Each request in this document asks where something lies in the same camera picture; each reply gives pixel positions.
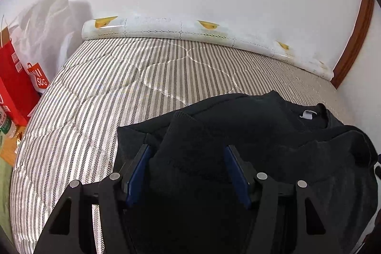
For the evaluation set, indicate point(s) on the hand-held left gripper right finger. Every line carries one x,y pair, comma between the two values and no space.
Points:
238,179

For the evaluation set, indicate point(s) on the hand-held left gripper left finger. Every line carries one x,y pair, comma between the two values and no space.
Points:
138,176

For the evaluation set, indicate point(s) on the black sweatshirt with white print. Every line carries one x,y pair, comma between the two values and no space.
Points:
238,123

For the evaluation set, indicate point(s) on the striped quilted mattress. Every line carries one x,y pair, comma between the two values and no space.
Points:
119,78

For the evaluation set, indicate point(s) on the green floor mat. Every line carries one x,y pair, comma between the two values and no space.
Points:
6,197

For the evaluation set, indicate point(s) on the green label bottle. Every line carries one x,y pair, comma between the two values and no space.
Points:
5,123

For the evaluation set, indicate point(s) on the rolled white mat yellow print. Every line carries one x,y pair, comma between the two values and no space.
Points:
166,26

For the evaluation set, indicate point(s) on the red cardboard box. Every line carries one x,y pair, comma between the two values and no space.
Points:
12,78

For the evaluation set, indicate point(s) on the white plastic bag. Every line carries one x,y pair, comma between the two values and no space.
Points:
44,27

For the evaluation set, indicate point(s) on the brown wooden door frame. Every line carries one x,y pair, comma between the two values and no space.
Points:
354,39

